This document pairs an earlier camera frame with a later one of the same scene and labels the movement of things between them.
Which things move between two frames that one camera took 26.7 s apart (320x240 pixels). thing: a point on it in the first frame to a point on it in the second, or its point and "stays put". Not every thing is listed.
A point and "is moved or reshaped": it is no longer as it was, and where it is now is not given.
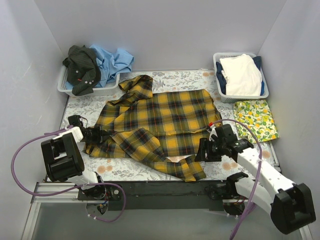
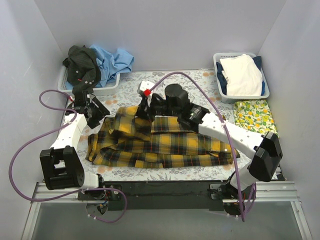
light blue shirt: (112, 65) stays put
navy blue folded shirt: (222, 81) stays put
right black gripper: (203, 150) to (145, 108)
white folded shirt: (244, 75) stays put
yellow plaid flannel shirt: (164, 125) is moved or reshaped
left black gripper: (100, 134) to (81, 94)
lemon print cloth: (256, 115) stays put
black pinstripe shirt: (83, 72) stays put
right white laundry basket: (223, 97) stays put
